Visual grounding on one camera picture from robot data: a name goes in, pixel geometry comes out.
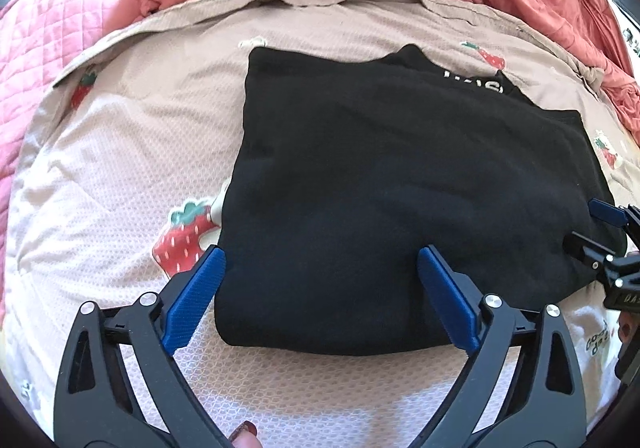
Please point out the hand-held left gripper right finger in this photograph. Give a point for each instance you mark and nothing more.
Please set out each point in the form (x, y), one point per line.
(447, 298)

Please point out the person's right hand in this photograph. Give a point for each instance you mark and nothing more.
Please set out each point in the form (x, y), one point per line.
(630, 328)

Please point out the white printed cloth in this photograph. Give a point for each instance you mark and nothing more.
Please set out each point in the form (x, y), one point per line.
(595, 368)

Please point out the pink quilted blanket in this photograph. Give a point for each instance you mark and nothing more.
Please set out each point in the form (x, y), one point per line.
(40, 53)

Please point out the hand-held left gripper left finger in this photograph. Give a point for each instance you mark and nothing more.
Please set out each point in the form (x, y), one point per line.
(197, 298)

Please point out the black shirt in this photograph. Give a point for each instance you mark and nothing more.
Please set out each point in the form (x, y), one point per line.
(375, 178)

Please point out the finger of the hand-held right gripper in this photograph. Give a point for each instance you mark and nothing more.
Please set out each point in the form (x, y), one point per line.
(590, 248)
(605, 210)

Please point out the person's left hand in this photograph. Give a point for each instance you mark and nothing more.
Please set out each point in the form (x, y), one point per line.
(245, 435)

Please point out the beige strawberry print blanket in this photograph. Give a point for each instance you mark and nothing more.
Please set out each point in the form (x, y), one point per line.
(125, 153)

